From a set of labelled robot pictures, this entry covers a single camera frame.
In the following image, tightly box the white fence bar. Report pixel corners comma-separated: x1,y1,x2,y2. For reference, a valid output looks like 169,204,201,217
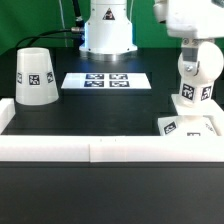
0,135,224,163
213,104,224,136
0,98,16,135

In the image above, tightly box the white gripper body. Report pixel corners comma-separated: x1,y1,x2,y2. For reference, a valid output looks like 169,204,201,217
153,0,224,39

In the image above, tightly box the black cable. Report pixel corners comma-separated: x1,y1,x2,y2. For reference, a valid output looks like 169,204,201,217
15,0,86,51

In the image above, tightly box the white lamp bulb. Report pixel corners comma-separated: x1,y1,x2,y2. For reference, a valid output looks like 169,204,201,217
178,41,224,106

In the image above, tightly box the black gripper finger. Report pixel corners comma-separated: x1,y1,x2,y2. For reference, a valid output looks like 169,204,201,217
181,38,200,76

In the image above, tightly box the white left fence bar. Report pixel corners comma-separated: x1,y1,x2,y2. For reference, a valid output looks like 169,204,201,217
0,98,16,135

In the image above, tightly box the white right fence bar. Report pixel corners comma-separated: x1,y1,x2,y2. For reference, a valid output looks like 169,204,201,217
213,104,224,136

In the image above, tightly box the white lamp base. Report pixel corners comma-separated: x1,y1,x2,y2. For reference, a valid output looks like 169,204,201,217
157,94,219,137

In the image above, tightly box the white lamp shade cone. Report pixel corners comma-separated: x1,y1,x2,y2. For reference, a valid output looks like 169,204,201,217
16,47,59,106

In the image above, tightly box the white marker tag plate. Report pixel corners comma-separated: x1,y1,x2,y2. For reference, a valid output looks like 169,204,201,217
61,73,151,89

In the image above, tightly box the white front fence bar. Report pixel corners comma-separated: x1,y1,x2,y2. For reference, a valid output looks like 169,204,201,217
0,135,224,163

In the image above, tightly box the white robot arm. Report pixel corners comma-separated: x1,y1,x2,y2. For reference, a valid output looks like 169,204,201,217
79,0,224,76

